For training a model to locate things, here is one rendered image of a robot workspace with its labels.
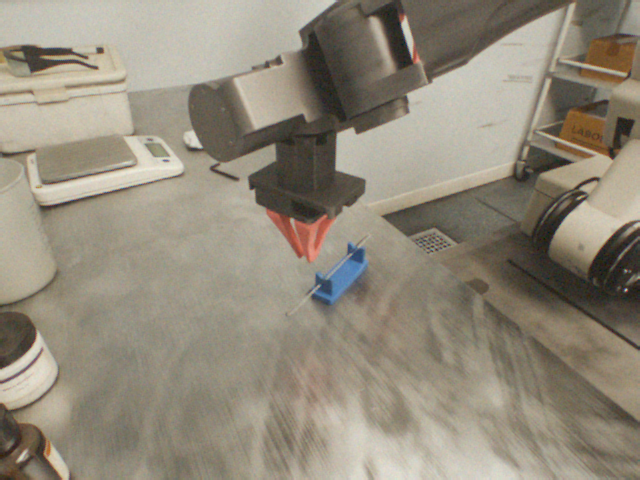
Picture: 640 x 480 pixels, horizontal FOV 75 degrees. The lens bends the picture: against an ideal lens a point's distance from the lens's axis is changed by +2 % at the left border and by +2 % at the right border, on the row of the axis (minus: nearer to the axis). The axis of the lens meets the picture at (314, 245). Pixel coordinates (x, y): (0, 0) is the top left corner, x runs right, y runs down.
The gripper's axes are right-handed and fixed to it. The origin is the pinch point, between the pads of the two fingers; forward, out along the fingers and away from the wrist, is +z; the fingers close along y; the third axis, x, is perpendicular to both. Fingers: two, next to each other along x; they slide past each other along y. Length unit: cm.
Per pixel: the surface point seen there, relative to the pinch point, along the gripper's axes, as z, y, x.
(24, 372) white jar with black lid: 5.3, -15.1, -25.1
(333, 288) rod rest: 7.6, 1.3, 3.6
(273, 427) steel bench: 9.4, 6.1, -14.2
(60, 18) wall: -10, -106, 34
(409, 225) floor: 86, -38, 136
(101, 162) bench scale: 5, -51, 6
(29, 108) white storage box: 1, -76, 7
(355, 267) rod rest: 8.7, 0.9, 10.0
